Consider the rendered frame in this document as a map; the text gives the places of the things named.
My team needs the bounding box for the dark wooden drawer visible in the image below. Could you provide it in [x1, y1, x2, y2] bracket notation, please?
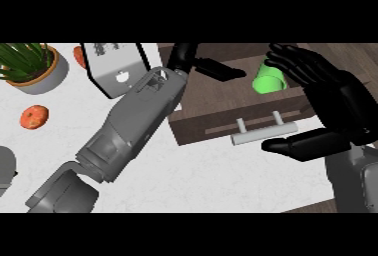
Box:
[156, 42, 317, 147]

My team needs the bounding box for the white drawer handle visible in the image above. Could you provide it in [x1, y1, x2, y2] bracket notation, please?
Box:
[228, 111, 299, 146]

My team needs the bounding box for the orange round fruit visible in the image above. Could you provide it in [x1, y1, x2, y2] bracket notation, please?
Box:
[72, 45, 88, 70]
[19, 104, 50, 131]

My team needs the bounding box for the grey rounded appliance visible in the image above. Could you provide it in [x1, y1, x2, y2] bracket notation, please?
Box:
[0, 145, 19, 198]

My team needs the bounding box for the potted green plant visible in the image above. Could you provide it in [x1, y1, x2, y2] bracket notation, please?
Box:
[0, 42, 70, 96]

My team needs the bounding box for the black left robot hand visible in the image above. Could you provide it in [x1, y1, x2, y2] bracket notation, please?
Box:
[165, 42, 247, 83]

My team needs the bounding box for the green cup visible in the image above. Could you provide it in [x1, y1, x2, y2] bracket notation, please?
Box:
[250, 55, 289, 95]

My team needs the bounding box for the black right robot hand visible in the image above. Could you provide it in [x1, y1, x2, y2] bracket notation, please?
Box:
[259, 42, 378, 163]

